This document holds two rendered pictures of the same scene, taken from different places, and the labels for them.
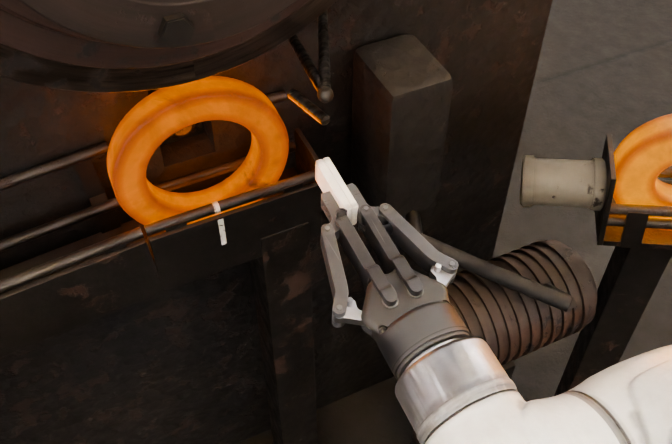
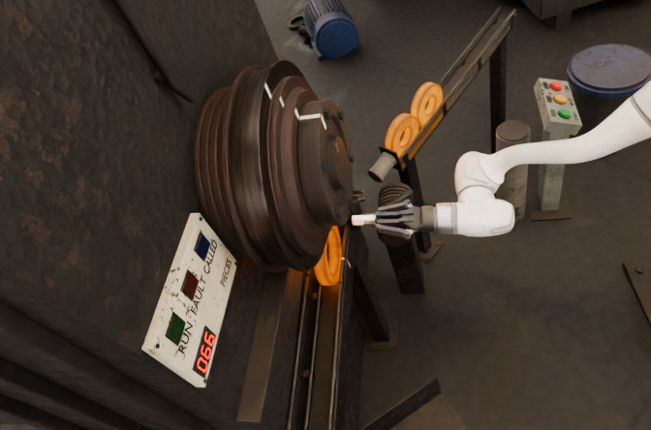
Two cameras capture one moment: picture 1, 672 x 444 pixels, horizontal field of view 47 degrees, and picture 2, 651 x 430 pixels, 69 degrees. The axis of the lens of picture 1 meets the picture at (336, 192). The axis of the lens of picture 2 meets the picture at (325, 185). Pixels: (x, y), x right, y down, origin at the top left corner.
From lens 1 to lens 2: 0.83 m
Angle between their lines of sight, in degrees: 28
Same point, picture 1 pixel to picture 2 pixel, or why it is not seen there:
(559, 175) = (383, 166)
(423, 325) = (427, 213)
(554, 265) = (394, 189)
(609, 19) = not seen: hidden behind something
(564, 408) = (466, 194)
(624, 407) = (472, 181)
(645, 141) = (392, 138)
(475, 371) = (448, 206)
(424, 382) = (444, 220)
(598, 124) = not seen: hidden behind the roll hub
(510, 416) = (464, 204)
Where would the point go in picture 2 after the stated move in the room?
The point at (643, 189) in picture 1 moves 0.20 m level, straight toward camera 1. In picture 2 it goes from (399, 148) to (435, 182)
